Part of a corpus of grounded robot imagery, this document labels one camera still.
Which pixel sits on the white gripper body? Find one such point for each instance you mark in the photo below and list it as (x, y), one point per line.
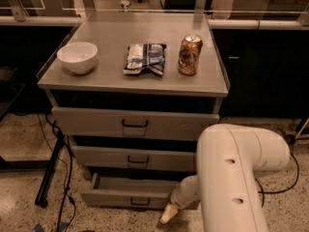
(178, 199)

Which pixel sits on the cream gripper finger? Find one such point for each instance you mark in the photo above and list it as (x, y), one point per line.
(169, 212)

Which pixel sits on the grey drawer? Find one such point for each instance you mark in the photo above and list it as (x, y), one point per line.
(132, 123)
(128, 193)
(134, 159)

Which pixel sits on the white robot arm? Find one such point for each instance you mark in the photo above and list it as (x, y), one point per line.
(228, 158)

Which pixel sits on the grey drawer cabinet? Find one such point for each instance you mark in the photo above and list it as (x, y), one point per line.
(106, 86)

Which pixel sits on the wheeled cart base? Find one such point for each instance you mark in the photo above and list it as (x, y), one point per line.
(301, 132)

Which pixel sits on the black stand leg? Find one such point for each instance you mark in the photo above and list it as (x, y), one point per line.
(41, 200)

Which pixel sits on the orange soda can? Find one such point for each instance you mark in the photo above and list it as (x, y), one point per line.
(189, 54)

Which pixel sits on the blue white snack bag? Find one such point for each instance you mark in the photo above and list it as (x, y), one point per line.
(145, 58)

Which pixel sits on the white ceramic bowl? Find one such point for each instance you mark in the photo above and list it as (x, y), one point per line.
(79, 57)

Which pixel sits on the clear bottle in background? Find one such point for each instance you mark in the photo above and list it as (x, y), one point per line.
(125, 5)

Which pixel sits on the white horizontal rail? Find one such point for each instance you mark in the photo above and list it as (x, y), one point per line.
(213, 23)

